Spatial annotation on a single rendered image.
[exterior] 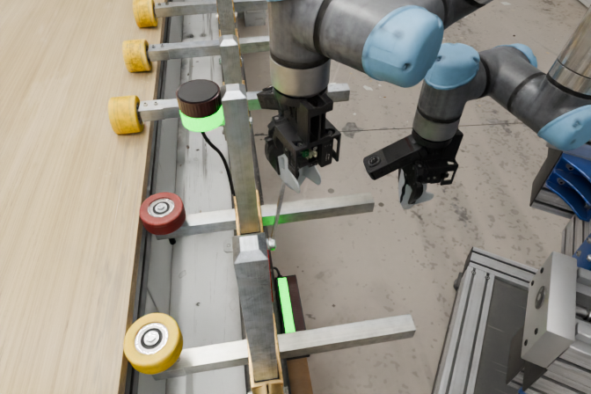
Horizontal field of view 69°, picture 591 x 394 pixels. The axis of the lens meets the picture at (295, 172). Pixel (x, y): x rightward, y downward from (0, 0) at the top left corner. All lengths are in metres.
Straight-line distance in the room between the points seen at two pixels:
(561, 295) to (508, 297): 0.96
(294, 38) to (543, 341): 0.50
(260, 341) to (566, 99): 0.53
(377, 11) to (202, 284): 0.79
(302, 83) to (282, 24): 0.08
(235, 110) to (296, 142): 0.10
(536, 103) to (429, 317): 1.17
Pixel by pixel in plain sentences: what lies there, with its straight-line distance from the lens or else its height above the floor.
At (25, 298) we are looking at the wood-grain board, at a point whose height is 0.90.
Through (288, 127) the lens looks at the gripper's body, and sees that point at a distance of 0.59.
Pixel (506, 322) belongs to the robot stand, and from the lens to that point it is 1.60.
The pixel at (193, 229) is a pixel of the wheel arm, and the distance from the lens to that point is 0.87.
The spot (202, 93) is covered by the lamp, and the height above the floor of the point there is 1.18.
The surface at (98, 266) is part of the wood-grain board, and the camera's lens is 0.80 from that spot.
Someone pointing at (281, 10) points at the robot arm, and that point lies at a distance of 0.49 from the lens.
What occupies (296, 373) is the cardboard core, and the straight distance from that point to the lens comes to 1.53.
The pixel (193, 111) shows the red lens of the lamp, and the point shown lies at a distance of 0.60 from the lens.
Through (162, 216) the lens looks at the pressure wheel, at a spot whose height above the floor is 0.91.
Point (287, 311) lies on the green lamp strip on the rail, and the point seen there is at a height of 0.70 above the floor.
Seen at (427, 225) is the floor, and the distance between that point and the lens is 2.01.
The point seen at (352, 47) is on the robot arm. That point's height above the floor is 1.31.
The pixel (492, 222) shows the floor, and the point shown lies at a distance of 2.12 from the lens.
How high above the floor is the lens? 1.52
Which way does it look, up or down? 45 degrees down
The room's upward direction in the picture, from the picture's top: straight up
